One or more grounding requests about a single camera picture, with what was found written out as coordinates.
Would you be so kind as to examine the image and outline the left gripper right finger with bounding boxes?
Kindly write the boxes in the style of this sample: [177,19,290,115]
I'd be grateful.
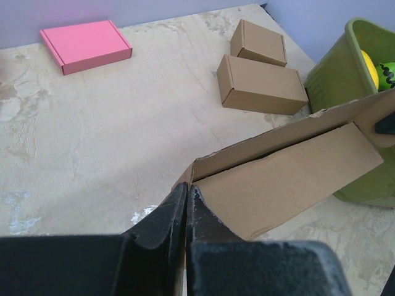
[186,186,352,295]

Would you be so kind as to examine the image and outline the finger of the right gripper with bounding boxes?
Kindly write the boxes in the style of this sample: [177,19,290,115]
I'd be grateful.
[375,112,395,135]

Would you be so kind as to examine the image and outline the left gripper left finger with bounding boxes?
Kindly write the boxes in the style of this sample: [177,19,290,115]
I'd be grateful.
[1,183,188,295]

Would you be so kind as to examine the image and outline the large brown cardboard box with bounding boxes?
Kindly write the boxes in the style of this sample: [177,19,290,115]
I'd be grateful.
[179,90,394,240]

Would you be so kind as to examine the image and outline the small brown box left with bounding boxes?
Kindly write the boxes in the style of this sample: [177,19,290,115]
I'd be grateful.
[217,54,308,115]

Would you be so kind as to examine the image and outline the small brown box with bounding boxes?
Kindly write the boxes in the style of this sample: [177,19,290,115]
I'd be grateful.
[230,19,287,67]
[217,54,308,115]

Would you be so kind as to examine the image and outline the small brown box right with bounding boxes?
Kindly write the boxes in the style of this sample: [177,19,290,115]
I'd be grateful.
[230,19,287,67]

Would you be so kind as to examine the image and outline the pink flat box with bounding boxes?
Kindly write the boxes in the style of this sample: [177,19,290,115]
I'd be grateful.
[40,20,133,75]

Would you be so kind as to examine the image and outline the toy watermelon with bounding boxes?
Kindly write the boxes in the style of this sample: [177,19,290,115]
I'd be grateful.
[376,62,395,91]

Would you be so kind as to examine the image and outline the yellow mango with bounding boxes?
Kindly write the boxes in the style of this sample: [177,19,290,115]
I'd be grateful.
[361,50,380,90]

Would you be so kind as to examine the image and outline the olive green plastic bin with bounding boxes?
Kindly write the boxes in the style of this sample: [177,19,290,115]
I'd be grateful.
[305,18,394,208]

